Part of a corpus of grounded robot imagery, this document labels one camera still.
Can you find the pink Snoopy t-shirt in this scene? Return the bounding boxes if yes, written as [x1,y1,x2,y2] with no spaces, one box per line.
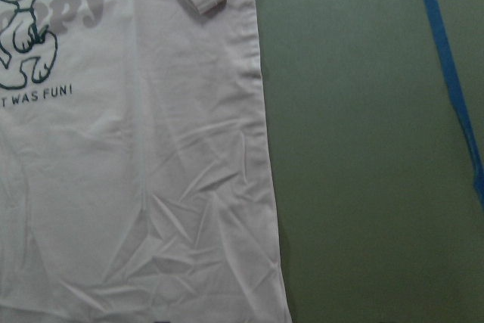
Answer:
[1,0,291,322]

